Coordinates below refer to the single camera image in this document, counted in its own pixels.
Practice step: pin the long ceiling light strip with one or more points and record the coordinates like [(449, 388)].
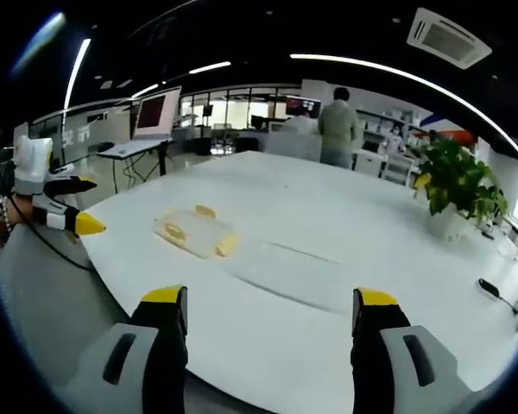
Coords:
[(77, 73), (414, 79)]

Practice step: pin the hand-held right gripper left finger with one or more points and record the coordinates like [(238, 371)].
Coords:
[(164, 358)]

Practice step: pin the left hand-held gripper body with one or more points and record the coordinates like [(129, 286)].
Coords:
[(31, 164)]

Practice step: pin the large display screen on stand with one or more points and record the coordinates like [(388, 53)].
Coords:
[(154, 113)]

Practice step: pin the person's left hand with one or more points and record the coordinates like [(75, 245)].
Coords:
[(20, 211)]

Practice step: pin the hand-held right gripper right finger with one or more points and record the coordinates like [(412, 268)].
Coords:
[(371, 358)]

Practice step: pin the white low cabinet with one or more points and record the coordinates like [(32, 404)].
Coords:
[(384, 166)]

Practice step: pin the background wall monitor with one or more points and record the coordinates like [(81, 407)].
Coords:
[(303, 106)]

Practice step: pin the short ceiling light strip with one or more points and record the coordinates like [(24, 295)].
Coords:
[(149, 89), (209, 67)]

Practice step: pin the ceiling air conditioner vent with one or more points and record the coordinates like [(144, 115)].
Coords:
[(449, 36)]

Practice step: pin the green potted plant white pot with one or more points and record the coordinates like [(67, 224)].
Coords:
[(457, 177)]

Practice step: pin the white side table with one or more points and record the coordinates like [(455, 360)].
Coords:
[(131, 148)]

